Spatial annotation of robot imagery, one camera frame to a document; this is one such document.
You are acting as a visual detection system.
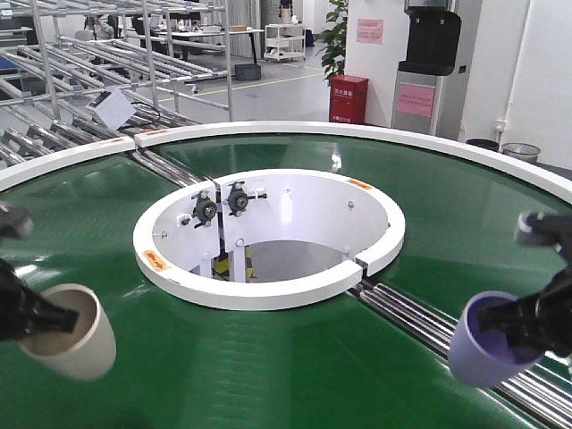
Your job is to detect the pink wall notice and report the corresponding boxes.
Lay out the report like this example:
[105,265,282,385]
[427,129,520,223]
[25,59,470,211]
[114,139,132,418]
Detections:
[357,18,384,45]

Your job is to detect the purple plastic cup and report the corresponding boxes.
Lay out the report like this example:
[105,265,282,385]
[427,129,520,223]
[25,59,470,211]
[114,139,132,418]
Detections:
[448,290,545,388]

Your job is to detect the green potted plant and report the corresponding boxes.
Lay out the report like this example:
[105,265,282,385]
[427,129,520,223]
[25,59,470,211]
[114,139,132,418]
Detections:
[320,0,349,80]

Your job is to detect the steel conveyor rollers left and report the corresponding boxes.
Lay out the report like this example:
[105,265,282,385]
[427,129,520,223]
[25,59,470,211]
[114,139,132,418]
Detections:
[129,149,206,188]

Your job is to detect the white control box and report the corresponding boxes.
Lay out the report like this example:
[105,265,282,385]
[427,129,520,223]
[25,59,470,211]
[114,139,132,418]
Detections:
[86,89,136,130]

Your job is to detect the white inner conveyor ring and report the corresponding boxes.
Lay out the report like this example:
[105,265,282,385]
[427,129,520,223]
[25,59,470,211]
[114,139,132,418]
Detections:
[132,168,407,313]

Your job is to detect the green circular conveyor belt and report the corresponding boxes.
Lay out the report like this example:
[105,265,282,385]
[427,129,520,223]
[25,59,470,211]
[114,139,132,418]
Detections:
[1,134,570,428]

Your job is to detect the metal roller rack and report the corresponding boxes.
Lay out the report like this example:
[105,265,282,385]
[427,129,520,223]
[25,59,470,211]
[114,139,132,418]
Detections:
[1,1,231,167]

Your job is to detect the beige plastic cup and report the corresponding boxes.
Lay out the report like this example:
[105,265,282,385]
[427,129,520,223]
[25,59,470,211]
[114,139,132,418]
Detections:
[20,283,116,381]

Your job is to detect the steel conveyor rollers right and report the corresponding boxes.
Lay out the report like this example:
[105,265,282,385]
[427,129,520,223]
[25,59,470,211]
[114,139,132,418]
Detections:
[349,280,571,428]

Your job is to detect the red fire extinguisher cabinet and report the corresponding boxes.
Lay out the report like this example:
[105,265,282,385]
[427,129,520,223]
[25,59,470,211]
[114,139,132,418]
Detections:
[329,75,368,124]

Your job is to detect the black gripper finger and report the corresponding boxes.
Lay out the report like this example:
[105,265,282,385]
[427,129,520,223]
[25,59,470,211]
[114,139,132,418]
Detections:
[1,203,34,240]
[477,267,571,358]
[515,211,571,255]
[1,259,79,341]

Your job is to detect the white outer conveyor rim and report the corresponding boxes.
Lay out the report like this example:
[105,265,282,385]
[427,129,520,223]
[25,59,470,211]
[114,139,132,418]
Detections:
[1,121,571,203]

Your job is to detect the black water dispenser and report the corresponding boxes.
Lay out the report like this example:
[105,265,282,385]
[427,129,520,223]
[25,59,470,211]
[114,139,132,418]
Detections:
[391,1,461,135]

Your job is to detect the dark grey floor box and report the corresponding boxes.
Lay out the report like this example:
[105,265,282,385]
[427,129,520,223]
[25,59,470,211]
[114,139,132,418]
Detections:
[234,63,262,81]

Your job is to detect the white rolling cart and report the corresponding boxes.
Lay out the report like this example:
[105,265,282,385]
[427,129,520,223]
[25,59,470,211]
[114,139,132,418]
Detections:
[264,23,306,63]

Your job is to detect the wire mesh waste bin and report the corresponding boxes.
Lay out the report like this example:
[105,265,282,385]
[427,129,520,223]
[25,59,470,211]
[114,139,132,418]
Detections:
[501,143,541,164]

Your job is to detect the steel conveyor rollers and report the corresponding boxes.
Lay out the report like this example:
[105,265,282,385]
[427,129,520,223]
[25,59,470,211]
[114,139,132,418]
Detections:
[129,149,206,188]
[349,280,571,428]

